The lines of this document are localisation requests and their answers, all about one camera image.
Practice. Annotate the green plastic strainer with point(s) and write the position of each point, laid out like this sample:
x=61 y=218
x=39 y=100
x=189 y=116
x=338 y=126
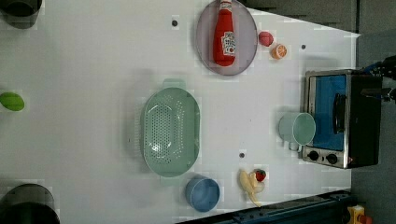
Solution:
x=170 y=124

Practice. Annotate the red ketchup bottle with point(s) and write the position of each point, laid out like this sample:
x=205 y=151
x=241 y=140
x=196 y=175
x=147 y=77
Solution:
x=224 y=44

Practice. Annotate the blue cup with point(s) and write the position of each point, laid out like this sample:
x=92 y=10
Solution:
x=202 y=193

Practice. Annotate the grey oval plate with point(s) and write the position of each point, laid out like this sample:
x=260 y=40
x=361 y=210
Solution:
x=246 y=39

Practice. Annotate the peeled toy banana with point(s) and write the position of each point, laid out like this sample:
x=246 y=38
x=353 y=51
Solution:
x=251 y=185

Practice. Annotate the toy strawberry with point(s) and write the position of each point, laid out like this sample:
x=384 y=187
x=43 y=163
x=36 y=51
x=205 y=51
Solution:
x=260 y=175

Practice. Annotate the red toy fruit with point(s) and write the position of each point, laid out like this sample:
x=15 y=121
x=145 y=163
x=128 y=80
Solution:
x=266 y=39

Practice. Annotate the orange slice toy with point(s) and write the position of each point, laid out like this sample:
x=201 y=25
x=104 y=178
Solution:
x=279 y=52

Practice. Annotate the mint green mug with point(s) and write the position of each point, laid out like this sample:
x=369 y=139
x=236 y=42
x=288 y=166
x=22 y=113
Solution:
x=297 y=129

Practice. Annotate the silver toaster oven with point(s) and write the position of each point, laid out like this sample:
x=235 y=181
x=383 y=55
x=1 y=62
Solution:
x=347 y=110

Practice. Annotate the green toy fruit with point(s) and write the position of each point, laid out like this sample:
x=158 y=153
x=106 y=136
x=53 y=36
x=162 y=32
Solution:
x=12 y=101

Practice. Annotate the yellow orange clamp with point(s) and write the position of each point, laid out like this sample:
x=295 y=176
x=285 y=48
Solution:
x=357 y=215

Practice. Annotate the black cylinder bottom left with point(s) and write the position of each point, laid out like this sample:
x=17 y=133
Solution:
x=28 y=204

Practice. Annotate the black cylinder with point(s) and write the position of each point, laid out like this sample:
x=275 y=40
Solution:
x=21 y=14
x=28 y=204

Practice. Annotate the black cylinder top left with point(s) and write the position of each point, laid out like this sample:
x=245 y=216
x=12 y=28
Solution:
x=21 y=14

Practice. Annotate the blue metal rail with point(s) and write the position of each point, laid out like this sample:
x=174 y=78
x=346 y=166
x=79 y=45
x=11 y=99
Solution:
x=326 y=208

